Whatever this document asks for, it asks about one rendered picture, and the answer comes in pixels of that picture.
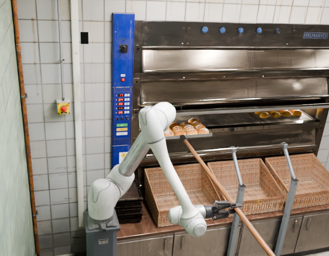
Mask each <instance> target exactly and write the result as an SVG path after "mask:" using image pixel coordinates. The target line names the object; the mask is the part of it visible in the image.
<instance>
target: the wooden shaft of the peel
mask: <svg viewBox="0 0 329 256"><path fill-rule="evenodd" d="M184 143H185V144H186V146H187V147H188V149H189V150H190V151H191V152H192V154H193V155H194V156H195V158H196V159H197V160H198V162H199V163H200V165H201V166H202V167H203V169H204V170H205V171H206V173H207V174H208V176H209V177H210V178H211V180H212V181H213V182H214V184H215V185H216V186H217V188H218V189H219V190H220V192H221V193H222V194H223V196H224V197H225V198H226V200H227V201H230V203H235V202H234V201H233V199H232V198H231V197H230V195H229V194H228V193H227V192H226V190H225V189H224V188H223V186H222V185H221V184H220V183H219V181H218V180H217V179H216V177H215V176H214V175H213V173H212V172H211V171H210V170H209V168H208V167H207V166H206V164H205V163H204V162H203V160H202V159H201V158H200V156H199V155H198V154H197V153H196V151H195V150H194V149H193V147H192V146H191V145H190V143H189V142H188V141H187V140H184ZM233 209H234V210H235V212H236V213H237V214H238V216H239V217H240V219H241V220H242V221H243V223H244V224H245V225H246V227H247V228H248V229H249V231H250V232H251V233H252V235H253V236H254V237H255V239H256V240H257V241H258V243H259V244H260V245H261V247H262V248H263V249H264V251H265V252H266V254H267V255H268V256H275V254H274V253H273V252H272V250H271V249H270V248H269V246H268V245H267V244H266V243H265V241H264V240H263V239H262V237H261V236H260V235H259V234H258V232H257V231H256V230H255V228H254V227H253V226H252V224H251V223H250V222H249V221H248V219H247V218H246V217H245V215H244V214H243V213H242V211H241V210H240V209H239V207H237V208H233Z"/></svg>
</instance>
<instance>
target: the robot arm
mask: <svg viewBox="0 0 329 256"><path fill-rule="evenodd" d="M175 116H176V110H175V107H174V106H173V105H172V104H170V103H168V102H160V103H158V104H156V105H154V106H153V107H144V108H142V109H141V110H140V112H139V124H140V127H141V133H140V134H139V136H138V137H137V139H136V140H135V142H134V144H133V145H132V147H131V148H130V150H129V151H128V153H127V154H126V156H125V158H124V159H123V161H122V162H121V164H118V165H115V166H114V167H113V169H112V170H111V171H110V173H109V174H108V175H107V176H106V178H105V179H98V180H96V181H94V182H93V183H92V184H91V186H90V188H89V191H88V211H86V212H85V215H86V216H87V222H88V228H87V229H88V230H89V231H92V230H97V229H101V231H102V232H106V228H116V227H117V226H118V224H117V222H116V220H115V217H114V213H113V212H114V207H115V206H116V203H117V201H118V200H119V198H121V197H122V196H123V195H124V194H125V193H126V192H127V190H128V189H129V188H130V186H131V185H132V182H133V180H134V178H135V175H134V171H135V170H136V168H137V167H138V165H139V164H140V162H141V161H142V159H143V158H144V157H145V155H146V154H147V152H148V151H149V149H150V148H151V150H152V151H153V153H154V155H155V157H156V158H157V160H158V162H159V164H160V166H161V168H162V170H163V172H164V174H165V176H166V178H167V179H168V181H169V183H170V185H171V187H172V189H173V190H174V192H175V194H176V196H177V198H178V200H179V202H180V204H181V206H176V207H173V208H171V209H170V210H169V211H168V219H169V222H170V223H171V224H174V225H180V226H183V228H184V229H185V230H186V232H187V233H189V234H190V235H191V236H194V237H199V236H202V235H203V234H205V232H206V229H207V226H206V222H205V219H206V218H211V217H212V219H213V221H215V220H217V219H222V218H227V217H229V215H230V214H234V213H236V212H235V210H234V209H229V210H227V211H220V210H221V209H225V208H229V207H231V208H237V207H242V205H241V204H240V203H230V201H216V200H215V203H214V204H212V205H204V206H203V205H194V206H193V205H192V203H191V201H190V199H189V197H188V195H187V193H186V191H185V189H184V187H183V185H182V183H181V181H180V179H179V177H178V175H177V173H176V171H175V169H174V167H173V165H172V163H171V161H170V158H169V155H168V152H167V147H166V141H165V136H164V132H165V131H166V130H167V129H168V127H169V126H170V125H171V124H172V122H173V121H174V119H175ZM216 205H217V206H216Z"/></svg>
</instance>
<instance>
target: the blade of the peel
mask: <svg viewBox="0 0 329 256"><path fill-rule="evenodd" d="M186 121H187V122H188V120H178V121H173V122H177V123H179V124H180V125H181V124H182V123H183V122H186ZM173 122H172V123H173ZM206 129H207V128H206ZM212 134H213V133H212V132H210V131H209V134H194V135H187V133H186V135H184V136H185V137H186V138H195V137H209V136H212ZM167 139H180V135H179V136H175V135H174V136H165V140H167Z"/></svg>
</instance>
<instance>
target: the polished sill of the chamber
mask: <svg viewBox="0 0 329 256"><path fill-rule="evenodd" d="M319 123H320V122H319V121H317V120H301V121H284V122H268V123H252V124H235V125H219V126H205V127H206V128H207V129H208V130H209V131H210V132H212V133H218V132H233V131H248V130H263V129H278V128H287V127H302V126H317V125H319Z"/></svg>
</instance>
